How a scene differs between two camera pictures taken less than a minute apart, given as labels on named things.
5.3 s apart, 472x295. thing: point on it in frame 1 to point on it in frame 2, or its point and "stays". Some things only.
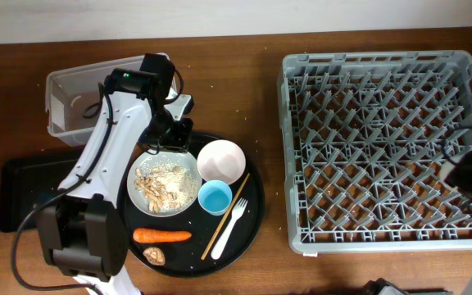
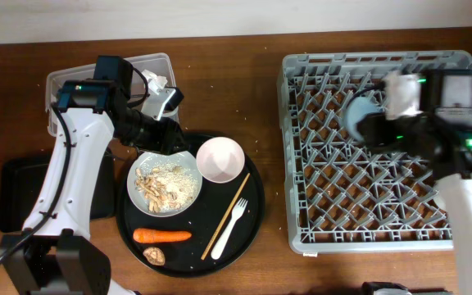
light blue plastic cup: [215, 197] to [357, 108]
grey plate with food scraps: [165, 183] stays
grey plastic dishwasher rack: [364, 137] stays
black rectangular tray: [24, 183] stays
